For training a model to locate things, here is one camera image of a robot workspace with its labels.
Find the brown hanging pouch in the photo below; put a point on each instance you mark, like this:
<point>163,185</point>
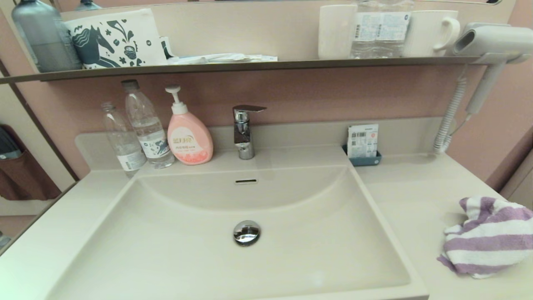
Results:
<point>25,179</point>

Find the brown wall shelf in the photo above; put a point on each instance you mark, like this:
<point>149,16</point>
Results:
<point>250,66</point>

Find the small clear water bottle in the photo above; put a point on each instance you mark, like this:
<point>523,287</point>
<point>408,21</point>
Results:
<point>123,141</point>

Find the white printed packet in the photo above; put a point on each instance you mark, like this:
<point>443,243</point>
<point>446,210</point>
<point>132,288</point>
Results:
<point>363,139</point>

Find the chrome drain stopper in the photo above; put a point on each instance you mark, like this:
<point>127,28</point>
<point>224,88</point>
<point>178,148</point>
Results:
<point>246,233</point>

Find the chrome sink faucet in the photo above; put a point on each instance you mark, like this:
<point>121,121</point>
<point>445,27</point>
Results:
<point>243,133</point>

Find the white ceramic sink basin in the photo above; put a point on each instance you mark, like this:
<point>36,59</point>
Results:
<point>250,266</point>

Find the grey translucent bottle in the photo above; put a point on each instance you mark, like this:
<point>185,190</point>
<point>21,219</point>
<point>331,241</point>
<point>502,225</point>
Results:
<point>46,37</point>

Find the flat white plastic packet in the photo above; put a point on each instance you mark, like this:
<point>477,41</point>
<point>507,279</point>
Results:
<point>225,58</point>

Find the wall mirror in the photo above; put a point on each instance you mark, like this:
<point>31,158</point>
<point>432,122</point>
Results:
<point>250,29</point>

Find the tall clear water bottle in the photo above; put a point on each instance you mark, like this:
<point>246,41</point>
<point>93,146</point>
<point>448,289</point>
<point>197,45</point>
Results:
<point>148,125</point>

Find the pink soap pump bottle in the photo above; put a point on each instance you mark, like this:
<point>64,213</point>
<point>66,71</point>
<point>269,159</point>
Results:
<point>189,141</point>

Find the purple white striped towel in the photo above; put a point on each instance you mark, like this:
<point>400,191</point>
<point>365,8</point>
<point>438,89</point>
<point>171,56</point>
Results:
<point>487,241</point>

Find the small blue plastic tray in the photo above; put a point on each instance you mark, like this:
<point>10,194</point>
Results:
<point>366,161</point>

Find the white hair dryer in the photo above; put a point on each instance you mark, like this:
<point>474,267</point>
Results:
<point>495,39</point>

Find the white horse print pouch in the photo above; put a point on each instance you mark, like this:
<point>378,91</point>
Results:
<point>116,37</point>

